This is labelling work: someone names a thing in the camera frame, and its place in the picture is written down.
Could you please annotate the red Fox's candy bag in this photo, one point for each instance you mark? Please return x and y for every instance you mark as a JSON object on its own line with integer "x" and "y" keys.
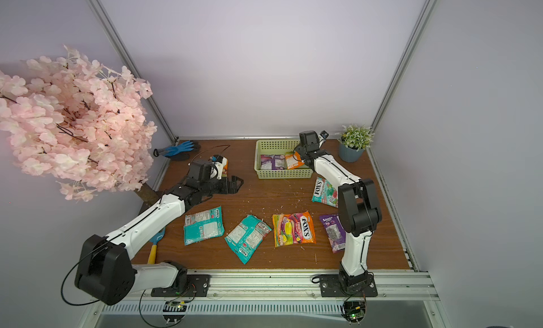
{"x": 224, "y": 163}

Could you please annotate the right controller board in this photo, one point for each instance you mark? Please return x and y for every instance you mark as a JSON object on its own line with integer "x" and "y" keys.
{"x": 354, "y": 311}

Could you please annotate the yellow pink Fox's candy bag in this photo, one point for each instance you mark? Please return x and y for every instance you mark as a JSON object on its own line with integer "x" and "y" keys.
{"x": 293, "y": 229}

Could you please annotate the controller board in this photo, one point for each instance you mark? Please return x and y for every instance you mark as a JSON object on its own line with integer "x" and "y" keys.
{"x": 174, "y": 311}
{"x": 354, "y": 311}

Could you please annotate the left controller board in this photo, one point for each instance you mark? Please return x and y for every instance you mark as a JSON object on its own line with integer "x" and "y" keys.
{"x": 174, "y": 311}

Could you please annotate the orange candy bag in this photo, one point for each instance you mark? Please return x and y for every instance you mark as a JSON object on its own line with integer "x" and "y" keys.
{"x": 293, "y": 161}

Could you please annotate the small potted green plant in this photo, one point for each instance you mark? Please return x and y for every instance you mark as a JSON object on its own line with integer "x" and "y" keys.
{"x": 354, "y": 140}

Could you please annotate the purple candy bag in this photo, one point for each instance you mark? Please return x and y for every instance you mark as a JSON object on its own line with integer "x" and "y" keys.
{"x": 272, "y": 162}
{"x": 335, "y": 232}

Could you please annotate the blue yellow garden fork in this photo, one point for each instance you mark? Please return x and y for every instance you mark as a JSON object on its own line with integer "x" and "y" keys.
{"x": 154, "y": 241}

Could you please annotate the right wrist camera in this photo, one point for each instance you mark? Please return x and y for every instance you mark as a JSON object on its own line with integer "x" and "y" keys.
{"x": 323, "y": 136}

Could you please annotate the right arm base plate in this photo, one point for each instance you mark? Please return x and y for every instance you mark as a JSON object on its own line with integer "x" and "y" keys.
{"x": 337, "y": 285}

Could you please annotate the green plastic basket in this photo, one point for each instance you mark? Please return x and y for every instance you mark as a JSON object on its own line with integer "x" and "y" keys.
{"x": 278, "y": 147}

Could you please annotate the teal Fox's candy bag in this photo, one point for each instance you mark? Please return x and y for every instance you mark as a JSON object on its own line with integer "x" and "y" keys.
{"x": 325, "y": 193}

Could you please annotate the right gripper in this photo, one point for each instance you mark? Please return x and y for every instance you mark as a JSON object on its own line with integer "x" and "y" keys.
{"x": 301, "y": 152}

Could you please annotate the pink artificial blossom tree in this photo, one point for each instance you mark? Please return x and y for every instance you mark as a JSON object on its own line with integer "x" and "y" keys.
{"x": 81, "y": 122}

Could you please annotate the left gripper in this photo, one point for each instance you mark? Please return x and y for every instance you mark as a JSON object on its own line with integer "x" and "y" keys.
{"x": 226, "y": 189}

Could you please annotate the blue black work glove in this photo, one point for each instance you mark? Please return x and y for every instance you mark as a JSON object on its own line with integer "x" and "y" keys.
{"x": 179, "y": 152}

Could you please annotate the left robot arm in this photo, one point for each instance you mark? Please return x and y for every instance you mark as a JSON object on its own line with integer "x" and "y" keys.
{"x": 105, "y": 269}

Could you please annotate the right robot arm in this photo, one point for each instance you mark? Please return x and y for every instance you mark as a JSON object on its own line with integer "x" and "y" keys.
{"x": 358, "y": 208}

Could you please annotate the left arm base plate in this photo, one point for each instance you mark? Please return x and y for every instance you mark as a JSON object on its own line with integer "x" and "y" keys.
{"x": 188, "y": 285}

